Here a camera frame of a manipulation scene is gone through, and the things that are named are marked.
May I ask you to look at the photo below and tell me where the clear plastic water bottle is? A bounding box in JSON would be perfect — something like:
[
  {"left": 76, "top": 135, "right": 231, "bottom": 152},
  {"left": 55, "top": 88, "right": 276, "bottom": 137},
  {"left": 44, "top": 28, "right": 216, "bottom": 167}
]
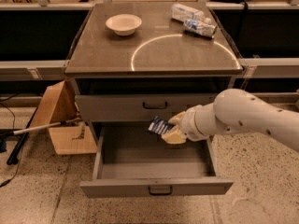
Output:
[{"left": 171, "top": 4, "right": 211, "bottom": 24}]

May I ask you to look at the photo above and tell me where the blue rxbar blueberry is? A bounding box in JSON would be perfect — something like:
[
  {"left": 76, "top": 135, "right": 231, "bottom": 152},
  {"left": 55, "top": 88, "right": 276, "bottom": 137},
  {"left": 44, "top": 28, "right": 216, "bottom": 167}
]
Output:
[{"left": 148, "top": 116, "right": 174, "bottom": 135}]

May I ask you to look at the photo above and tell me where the crinkled silver snack bag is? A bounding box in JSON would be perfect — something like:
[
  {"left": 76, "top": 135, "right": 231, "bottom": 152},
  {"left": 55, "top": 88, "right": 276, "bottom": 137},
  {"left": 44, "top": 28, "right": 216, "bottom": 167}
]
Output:
[{"left": 183, "top": 19, "right": 217, "bottom": 38}]

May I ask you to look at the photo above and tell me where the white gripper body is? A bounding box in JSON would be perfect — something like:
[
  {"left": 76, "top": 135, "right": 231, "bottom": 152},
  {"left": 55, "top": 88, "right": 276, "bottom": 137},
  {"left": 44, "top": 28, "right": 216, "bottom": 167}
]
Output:
[{"left": 179, "top": 104, "right": 218, "bottom": 142}]

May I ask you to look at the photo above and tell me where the open grey middle drawer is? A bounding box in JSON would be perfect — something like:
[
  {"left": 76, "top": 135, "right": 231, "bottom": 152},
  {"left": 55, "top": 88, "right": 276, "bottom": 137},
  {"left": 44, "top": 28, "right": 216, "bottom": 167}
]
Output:
[{"left": 80, "top": 122, "right": 234, "bottom": 198}]

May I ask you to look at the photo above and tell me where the grey upper drawer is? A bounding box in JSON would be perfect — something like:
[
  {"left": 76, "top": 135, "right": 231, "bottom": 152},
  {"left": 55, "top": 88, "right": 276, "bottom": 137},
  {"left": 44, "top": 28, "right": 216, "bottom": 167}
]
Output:
[{"left": 75, "top": 93, "right": 216, "bottom": 122}]

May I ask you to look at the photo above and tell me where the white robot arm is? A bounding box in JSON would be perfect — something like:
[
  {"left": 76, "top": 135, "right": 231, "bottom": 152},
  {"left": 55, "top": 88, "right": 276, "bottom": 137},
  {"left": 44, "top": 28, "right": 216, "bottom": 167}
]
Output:
[{"left": 162, "top": 89, "right": 299, "bottom": 151}]

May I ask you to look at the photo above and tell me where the black floor cable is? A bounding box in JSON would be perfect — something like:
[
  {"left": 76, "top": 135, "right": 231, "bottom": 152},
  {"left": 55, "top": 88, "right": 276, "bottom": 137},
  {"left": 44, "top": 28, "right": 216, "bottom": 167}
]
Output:
[{"left": 0, "top": 93, "right": 24, "bottom": 189}]

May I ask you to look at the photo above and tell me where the brown cardboard box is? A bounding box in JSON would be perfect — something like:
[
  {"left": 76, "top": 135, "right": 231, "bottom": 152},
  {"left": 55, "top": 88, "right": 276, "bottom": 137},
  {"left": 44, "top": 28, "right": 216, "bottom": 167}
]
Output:
[{"left": 30, "top": 81, "right": 97, "bottom": 155}]

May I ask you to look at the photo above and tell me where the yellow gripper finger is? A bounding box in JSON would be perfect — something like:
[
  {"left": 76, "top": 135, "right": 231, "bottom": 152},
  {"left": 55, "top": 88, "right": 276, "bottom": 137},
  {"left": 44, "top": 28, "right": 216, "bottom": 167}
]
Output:
[
  {"left": 162, "top": 125, "right": 187, "bottom": 145},
  {"left": 168, "top": 111, "right": 185, "bottom": 125}
]

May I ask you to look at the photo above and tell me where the white paper bowl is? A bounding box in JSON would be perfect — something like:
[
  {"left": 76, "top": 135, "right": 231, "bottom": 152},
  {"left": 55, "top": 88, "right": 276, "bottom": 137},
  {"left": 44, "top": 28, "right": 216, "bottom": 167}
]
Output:
[{"left": 106, "top": 14, "right": 142, "bottom": 36}]

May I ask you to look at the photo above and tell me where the white and black pole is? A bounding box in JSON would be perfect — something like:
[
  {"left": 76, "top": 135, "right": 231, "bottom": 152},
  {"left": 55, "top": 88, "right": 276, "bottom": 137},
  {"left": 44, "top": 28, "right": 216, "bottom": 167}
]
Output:
[{"left": 0, "top": 118, "right": 82, "bottom": 138}]

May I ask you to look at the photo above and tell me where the grey metal drawer cabinet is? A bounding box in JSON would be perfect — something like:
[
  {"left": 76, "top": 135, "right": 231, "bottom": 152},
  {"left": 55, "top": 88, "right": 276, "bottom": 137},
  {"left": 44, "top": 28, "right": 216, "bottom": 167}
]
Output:
[{"left": 64, "top": 2, "right": 244, "bottom": 142}]

